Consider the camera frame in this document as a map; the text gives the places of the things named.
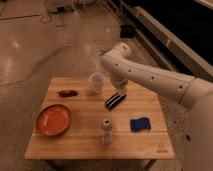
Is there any translucent plastic cup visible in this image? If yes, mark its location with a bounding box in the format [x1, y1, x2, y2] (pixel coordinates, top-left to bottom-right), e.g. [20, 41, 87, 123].
[89, 72, 105, 94]

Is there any wooden folding table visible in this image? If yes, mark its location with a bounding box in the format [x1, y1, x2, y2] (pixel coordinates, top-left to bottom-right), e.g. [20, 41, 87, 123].
[25, 77, 175, 160]

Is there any grey equipment base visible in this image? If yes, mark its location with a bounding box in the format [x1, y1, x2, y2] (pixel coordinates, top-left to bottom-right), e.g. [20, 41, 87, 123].
[46, 0, 74, 13]

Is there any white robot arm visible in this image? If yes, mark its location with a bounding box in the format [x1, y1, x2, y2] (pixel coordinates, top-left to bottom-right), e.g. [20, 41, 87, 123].
[100, 42, 213, 171]

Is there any blue sponge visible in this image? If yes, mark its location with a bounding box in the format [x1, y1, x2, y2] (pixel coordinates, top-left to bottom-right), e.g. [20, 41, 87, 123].
[130, 117, 151, 132]

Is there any long wall rail ledge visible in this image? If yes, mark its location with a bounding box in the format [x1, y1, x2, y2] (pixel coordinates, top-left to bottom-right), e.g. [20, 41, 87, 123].
[106, 0, 213, 82]

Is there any black box on floor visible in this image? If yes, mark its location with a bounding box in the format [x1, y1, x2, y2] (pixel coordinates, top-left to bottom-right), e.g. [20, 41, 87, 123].
[120, 25, 135, 38]

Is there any white salt shaker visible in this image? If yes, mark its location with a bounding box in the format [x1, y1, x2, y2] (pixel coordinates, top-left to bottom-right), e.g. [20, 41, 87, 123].
[101, 119, 112, 144]

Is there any orange plate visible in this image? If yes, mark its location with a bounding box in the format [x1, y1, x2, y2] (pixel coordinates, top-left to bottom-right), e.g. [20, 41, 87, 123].
[36, 104, 72, 136]

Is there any black white striped block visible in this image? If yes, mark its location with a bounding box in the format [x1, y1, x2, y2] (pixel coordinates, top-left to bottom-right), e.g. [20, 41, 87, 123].
[105, 93, 126, 110]

